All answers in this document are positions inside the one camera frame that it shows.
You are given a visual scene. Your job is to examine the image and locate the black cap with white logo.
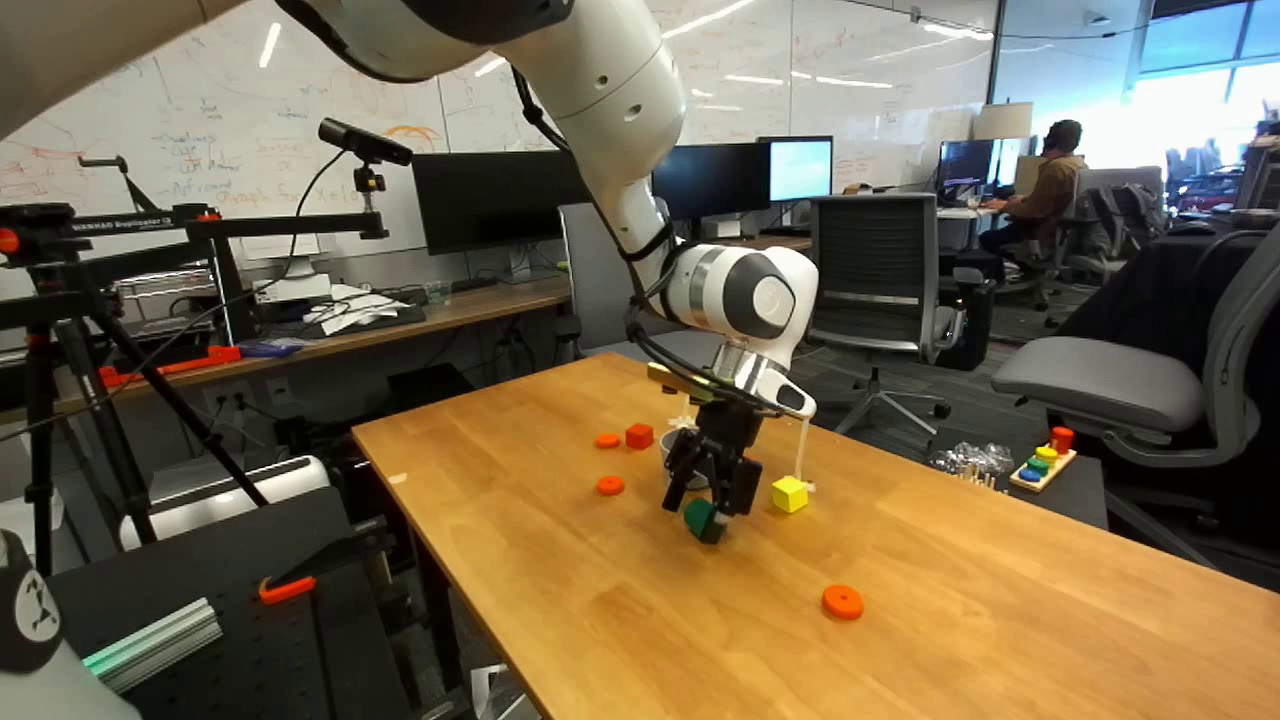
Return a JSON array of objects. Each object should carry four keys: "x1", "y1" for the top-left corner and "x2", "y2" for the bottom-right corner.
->
[{"x1": 0, "y1": 527, "x2": 69, "y2": 674}]

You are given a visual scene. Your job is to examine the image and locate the black mesh office chair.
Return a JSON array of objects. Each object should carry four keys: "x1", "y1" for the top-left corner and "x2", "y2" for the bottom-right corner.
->
[{"x1": 803, "y1": 193, "x2": 995, "y2": 435}]

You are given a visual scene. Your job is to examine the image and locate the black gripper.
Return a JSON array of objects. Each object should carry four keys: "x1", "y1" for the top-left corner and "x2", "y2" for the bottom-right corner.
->
[{"x1": 661, "y1": 397, "x2": 772, "y2": 523}]

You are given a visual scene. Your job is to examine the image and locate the white paper pile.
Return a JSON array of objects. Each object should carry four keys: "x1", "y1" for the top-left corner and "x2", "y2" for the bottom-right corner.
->
[{"x1": 298, "y1": 283, "x2": 412, "y2": 339}]

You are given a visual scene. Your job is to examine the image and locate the black workbench surface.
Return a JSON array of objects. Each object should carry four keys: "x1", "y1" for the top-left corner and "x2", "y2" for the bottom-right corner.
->
[{"x1": 52, "y1": 484, "x2": 414, "y2": 720}]

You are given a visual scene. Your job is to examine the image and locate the clear plastic bag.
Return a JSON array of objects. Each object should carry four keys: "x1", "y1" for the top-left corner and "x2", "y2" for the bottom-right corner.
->
[{"x1": 932, "y1": 435, "x2": 1014, "y2": 490}]

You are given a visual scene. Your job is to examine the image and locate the green block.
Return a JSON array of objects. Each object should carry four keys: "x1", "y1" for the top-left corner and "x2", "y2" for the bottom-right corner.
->
[{"x1": 679, "y1": 490, "x2": 730, "y2": 547}]

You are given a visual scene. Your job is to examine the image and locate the lit white monitor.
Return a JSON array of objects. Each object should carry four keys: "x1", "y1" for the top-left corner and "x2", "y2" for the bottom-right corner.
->
[{"x1": 765, "y1": 131, "x2": 839, "y2": 206}]

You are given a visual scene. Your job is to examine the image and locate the black side table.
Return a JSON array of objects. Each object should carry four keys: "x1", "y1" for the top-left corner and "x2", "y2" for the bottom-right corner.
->
[{"x1": 914, "y1": 416, "x2": 1112, "y2": 532}]

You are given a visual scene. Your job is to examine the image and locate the silver metal bar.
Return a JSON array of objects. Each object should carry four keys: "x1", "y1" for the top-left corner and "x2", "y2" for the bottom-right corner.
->
[{"x1": 78, "y1": 590, "x2": 226, "y2": 696}]

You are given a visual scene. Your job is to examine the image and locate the yellow block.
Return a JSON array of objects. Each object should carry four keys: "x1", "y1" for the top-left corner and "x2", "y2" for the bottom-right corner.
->
[{"x1": 769, "y1": 472, "x2": 815, "y2": 518}]

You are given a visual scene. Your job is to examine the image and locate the black tripod with boom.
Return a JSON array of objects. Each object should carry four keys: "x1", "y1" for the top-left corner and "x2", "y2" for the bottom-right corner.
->
[{"x1": 0, "y1": 152, "x2": 396, "y2": 576}]

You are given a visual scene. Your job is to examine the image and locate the large black monitor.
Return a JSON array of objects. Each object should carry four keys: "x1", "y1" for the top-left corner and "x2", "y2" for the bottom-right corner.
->
[{"x1": 412, "y1": 147, "x2": 604, "y2": 254}]

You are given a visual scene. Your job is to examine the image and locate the black stereo camera bar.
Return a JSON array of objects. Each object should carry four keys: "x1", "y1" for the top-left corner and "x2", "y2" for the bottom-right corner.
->
[{"x1": 315, "y1": 111, "x2": 414, "y2": 171}]

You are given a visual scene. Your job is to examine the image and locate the white roll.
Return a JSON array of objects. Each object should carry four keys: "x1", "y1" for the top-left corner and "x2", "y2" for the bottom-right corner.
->
[{"x1": 115, "y1": 453, "x2": 331, "y2": 553}]

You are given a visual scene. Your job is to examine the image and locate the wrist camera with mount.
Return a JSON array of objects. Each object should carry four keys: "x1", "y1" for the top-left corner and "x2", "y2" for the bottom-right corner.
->
[{"x1": 646, "y1": 351, "x2": 818, "y2": 425}]

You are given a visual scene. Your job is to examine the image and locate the seated person brown jacket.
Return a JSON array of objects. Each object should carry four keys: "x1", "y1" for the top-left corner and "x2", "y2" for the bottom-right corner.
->
[{"x1": 975, "y1": 117, "x2": 1086, "y2": 271}]

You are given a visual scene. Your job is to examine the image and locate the orange hook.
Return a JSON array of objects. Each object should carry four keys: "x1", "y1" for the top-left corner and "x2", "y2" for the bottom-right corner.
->
[{"x1": 255, "y1": 572, "x2": 325, "y2": 610}]

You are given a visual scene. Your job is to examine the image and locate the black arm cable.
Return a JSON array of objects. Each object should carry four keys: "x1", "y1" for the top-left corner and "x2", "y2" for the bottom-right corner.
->
[{"x1": 502, "y1": 62, "x2": 676, "y2": 271}]

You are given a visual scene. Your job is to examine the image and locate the long wooden desk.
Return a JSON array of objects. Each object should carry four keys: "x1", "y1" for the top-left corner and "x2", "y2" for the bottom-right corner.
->
[{"x1": 52, "y1": 230, "x2": 818, "y2": 404}]

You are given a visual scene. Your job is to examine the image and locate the orange plastic bar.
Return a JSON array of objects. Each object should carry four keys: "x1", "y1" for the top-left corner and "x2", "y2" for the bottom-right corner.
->
[{"x1": 95, "y1": 344, "x2": 246, "y2": 397}]

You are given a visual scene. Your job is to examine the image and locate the colourful stacking toy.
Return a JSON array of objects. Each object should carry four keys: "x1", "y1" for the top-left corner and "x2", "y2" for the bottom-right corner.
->
[{"x1": 1008, "y1": 425, "x2": 1079, "y2": 495}]

